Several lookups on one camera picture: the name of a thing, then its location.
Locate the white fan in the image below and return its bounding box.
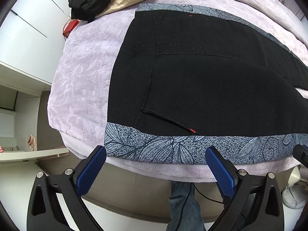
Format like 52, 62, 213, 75
281, 166, 307, 209

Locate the blue jeans leg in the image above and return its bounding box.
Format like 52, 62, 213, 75
166, 181, 206, 231

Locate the white desk shelf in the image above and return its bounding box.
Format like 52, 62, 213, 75
1, 63, 69, 163

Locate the white wardrobe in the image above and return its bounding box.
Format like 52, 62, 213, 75
1, 0, 70, 84

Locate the red box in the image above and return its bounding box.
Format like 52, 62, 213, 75
62, 19, 79, 39

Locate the black cable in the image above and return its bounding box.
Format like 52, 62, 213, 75
173, 182, 225, 231

